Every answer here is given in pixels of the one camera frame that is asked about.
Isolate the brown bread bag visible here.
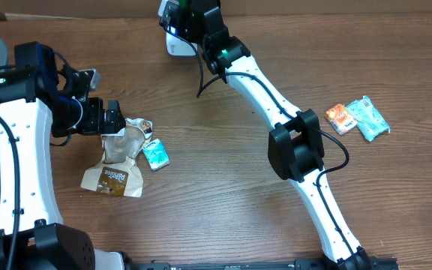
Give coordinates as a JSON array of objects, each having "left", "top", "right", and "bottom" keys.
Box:
[{"left": 80, "top": 118, "right": 153, "bottom": 197}]

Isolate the small teal tissue pack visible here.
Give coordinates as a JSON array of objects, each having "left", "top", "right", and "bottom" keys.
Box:
[{"left": 142, "top": 139, "right": 170, "bottom": 171}]

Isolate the orange tissue pack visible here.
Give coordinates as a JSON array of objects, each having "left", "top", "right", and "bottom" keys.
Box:
[{"left": 325, "top": 103, "right": 358, "bottom": 135}]

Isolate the large teal tissue pack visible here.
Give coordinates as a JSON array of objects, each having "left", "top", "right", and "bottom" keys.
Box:
[{"left": 346, "top": 96, "right": 391, "bottom": 142}]

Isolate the green lid jar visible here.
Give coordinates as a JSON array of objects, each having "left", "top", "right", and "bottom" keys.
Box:
[{"left": 178, "top": 0, "right": 188, "bottom": 9}]

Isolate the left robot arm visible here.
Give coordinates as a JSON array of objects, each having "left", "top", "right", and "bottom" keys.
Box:
[{"left": 0, "top": 41, "right": 131, "bottom": 269}]

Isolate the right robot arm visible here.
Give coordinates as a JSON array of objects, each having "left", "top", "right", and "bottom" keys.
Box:
[{"left": 158, "top": 1, "right": 373, "bottom": 269}]

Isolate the white barcode scanner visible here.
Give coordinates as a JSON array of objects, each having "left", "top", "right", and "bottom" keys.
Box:
[{"left": 158, "top": 0, "right": 197, "bottom": 57}]

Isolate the cardboard back board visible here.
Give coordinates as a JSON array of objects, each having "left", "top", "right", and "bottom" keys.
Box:
[{"left": 0, "top": 0, "right": 432, "bottom": 20}]

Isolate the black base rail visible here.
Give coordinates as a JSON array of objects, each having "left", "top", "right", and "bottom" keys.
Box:
[{"left": 125, "top": 256, "right": 401, "bottom": 270}]

